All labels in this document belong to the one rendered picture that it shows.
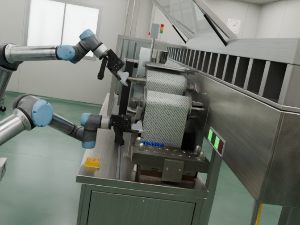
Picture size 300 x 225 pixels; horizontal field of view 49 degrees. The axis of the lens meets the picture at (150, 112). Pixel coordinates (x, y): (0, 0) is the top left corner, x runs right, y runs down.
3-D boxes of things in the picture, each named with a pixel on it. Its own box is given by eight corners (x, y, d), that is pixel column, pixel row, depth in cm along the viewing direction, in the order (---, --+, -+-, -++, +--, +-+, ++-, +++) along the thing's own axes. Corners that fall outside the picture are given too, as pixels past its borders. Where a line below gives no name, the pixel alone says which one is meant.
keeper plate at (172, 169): (160, 178, 167) (164, 158, 164) (180, 181, 168) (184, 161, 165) (161, 180, 164) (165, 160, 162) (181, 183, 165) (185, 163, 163)
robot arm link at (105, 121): (100, 130, 175) (101, 126, 183) (108, 131, 176) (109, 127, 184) (102, 116, 174) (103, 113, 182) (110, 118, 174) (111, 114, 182)
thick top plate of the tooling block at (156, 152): (130, 152, 179) (132, 142, 178) (200, 162, 183) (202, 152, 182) (131, 163, 164) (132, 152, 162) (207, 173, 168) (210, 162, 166)
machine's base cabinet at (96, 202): (99, 160, 421) (108, 96, 403) (148, 167, 427) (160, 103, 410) (60, 330, 175) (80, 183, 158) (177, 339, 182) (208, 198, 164)
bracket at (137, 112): (122, 154, 196) (130, 105, 190) (133, 155, 197) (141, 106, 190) (122, 157, 191) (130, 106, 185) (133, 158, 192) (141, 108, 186)
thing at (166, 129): (139, 143, 183) (144, 111, 179) (180, 148, 185) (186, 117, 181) (139, 143, 182) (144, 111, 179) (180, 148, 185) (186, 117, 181)
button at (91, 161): (86, 160, 176) (87, 156, 175) (99, 162, 177) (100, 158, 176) (85, 165, 169) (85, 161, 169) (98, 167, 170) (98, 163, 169)
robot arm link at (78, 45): (60, 53, 169) (74, 39, 167) (68, 53, 180) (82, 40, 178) (69, 65, 170) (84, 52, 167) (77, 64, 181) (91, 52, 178)
